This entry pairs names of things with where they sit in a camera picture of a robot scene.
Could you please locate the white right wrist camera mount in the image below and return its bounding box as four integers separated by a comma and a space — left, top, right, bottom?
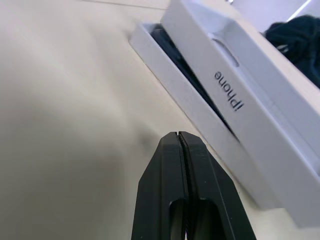
233, 0, 320, 32

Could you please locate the white phone box lid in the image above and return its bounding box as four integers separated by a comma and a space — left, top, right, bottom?
159, 0, 320, 224

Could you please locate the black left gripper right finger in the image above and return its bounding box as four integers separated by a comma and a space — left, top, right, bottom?
179, 130, 258, 240

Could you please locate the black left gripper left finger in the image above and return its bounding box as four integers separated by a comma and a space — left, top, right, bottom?
134, 131, 188, 240

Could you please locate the dark blue smartphone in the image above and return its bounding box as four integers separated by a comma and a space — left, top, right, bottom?
149, 22, 240, 145

